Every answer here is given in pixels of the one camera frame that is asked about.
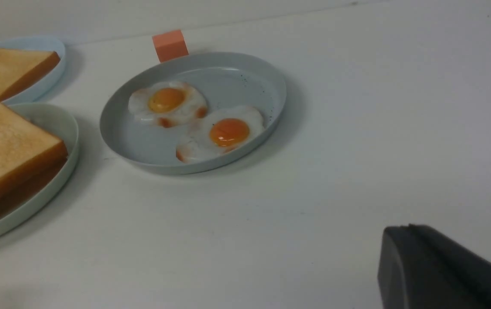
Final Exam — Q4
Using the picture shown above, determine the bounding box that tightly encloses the orange cube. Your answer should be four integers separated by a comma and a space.
152, 29, 189, 63

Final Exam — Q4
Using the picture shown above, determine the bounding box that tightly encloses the mint green centre plate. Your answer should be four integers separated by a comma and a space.
0, 103, 80, 237

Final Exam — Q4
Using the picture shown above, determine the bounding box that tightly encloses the toast slice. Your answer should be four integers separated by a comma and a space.
0, 48, 61, 102
0, 159, 67, 219
0, 103, 68, 198

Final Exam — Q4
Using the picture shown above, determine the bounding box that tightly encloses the right fried egg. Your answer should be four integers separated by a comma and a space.
176, 106, 265, 164

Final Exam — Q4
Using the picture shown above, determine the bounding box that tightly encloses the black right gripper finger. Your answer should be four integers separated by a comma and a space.
377, 224, 491, 309

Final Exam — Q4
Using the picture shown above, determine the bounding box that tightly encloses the light blue bread plate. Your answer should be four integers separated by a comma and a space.
0, 35, 66, 105

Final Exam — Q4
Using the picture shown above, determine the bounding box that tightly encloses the grey egg plate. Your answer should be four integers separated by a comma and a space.
100, 51, 287, 175

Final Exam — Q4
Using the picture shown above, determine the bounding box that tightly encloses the left fried egg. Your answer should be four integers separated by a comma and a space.
127, 81, 208, 128

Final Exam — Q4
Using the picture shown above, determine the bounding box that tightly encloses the fried egg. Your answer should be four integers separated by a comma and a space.
127, 81, 208, 128
176, 106, 265, 164

